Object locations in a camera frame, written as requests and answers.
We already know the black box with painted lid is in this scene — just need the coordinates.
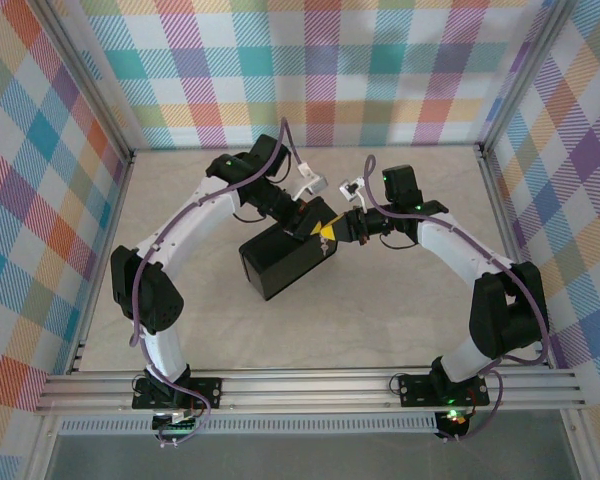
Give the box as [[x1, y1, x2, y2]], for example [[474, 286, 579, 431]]
[[238, 196, 342, 302]]

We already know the aluminium extrusion beam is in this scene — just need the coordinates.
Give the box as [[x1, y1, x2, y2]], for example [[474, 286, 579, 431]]
[[34, 369, 587, 415]]

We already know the circuit board with yellow connector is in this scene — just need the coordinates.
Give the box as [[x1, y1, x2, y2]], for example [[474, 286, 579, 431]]
[[438, 408, 470, 437]]

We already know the grey metal panel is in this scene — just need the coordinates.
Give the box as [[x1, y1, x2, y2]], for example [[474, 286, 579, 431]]
[[47, 432, 579, 480]]

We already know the green lit circuit board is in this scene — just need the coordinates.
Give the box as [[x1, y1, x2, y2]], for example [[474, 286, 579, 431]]
[[151, 408, 201, 437]]

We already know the aluminium side rail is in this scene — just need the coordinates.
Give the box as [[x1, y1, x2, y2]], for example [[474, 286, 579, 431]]
[[65, 149, 139, 375], [474, 144, 559, 371]]

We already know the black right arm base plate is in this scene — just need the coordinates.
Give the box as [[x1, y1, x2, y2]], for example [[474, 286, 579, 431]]
[[397, 373, 490, 407]]

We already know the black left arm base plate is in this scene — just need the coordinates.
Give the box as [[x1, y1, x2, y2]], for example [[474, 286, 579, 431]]
[[131, 377, 224, 411]]

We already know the grey slotted cable duct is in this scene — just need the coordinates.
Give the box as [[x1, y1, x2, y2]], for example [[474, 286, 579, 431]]
[[57, 417, 441, 435]]

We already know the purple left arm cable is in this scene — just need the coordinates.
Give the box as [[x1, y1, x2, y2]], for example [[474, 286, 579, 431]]
[[129, 117, 306, 449]]

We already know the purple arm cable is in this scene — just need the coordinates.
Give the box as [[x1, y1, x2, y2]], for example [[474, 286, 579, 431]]
[[129, 117, 306, 449], [362, 154, 551, 444]]

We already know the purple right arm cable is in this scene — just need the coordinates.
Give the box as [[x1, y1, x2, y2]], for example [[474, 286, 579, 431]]
[[362, 154, 551, 444]]

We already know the aluminium frame post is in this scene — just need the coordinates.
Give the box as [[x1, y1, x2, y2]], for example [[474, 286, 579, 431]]
[[474, 0, 581, 159], [38, 0, 137, 164]]

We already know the aluminium frame leg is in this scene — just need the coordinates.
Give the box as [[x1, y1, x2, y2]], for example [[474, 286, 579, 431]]
[[559, 407, 599, 480], [27, 413, 65, 480]]

